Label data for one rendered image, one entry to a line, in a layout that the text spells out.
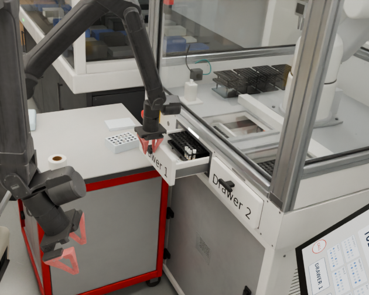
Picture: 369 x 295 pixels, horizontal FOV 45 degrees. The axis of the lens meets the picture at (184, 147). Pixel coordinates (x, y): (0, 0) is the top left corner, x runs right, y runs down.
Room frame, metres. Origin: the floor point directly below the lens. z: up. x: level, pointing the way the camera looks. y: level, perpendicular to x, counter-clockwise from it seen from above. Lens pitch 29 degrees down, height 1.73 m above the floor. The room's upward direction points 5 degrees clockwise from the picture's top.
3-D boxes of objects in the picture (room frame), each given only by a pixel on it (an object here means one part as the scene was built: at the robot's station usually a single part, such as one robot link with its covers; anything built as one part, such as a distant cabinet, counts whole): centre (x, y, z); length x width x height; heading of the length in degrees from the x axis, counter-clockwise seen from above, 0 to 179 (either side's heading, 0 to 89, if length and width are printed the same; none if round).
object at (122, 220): (1.74, 0.44, 0.38); 0.62 x 0.58 x 0.76; 30
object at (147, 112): (1.43, 0.12, 1.08); 0.07 x 0.06 x 0.07; 114
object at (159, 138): (1.43, 0.12, 0.95); 0.07 x 0.07 x 0.09; 30
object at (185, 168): (1.57, -0.08, 0.86); 0.40 x 0.26 x 0.06; 120
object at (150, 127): (1.42, 0.13, 1.02); 0.10 x 0.07 x 0.07; 120
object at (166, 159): (1.47, 0.10, 0.87); 0.29 x 0.02 x 0.11; 30
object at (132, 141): (1.70, 0.27, 0.78); 0.12 x 0.08 x 0.04; 132
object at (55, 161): (1.49, 0.49, 0.78); 0.07 x 0.07 x 0.04
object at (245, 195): (1.27, -0.18, 0.87); 0.29 x 0.02 x 0.11; 30
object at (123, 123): (1.89, 0.31, 0.77); 0.13 x 0.09 x 0.02; 118
